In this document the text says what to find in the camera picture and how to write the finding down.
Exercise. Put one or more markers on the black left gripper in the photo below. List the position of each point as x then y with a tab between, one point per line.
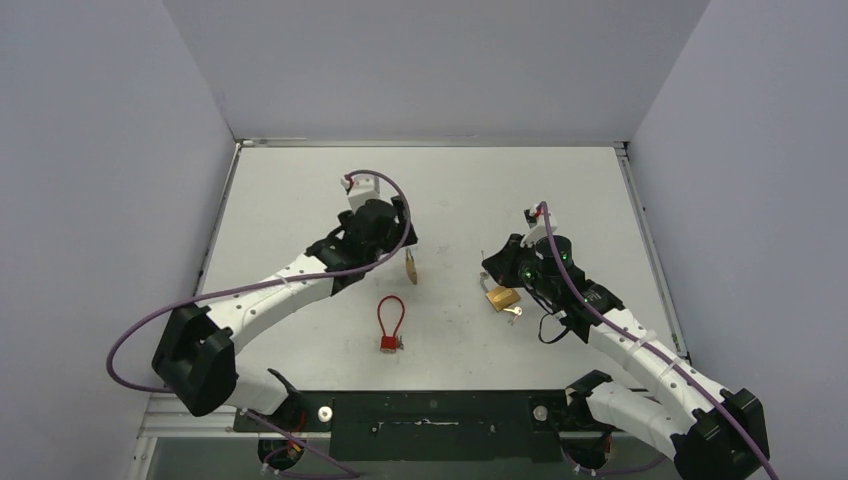
398	229

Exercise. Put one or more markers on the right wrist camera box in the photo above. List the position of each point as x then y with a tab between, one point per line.
537	230

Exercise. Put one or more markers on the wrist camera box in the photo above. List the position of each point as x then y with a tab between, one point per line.
537	230
359	189

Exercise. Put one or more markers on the brass padlock with key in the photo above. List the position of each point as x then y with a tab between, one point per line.
502	299

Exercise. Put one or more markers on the aluminium table edge rail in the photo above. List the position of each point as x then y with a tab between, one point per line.
640	212

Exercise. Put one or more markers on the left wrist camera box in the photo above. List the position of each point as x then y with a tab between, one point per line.
359	189

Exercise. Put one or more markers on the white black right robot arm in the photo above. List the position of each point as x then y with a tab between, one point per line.
706	430

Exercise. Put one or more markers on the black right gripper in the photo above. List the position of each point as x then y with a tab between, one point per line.
502	263

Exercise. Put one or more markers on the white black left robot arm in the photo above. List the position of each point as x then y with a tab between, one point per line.
197	353

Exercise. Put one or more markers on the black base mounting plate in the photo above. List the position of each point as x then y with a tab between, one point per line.
443	425

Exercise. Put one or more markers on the brass padlock long shackle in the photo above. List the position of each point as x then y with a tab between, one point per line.
410	267

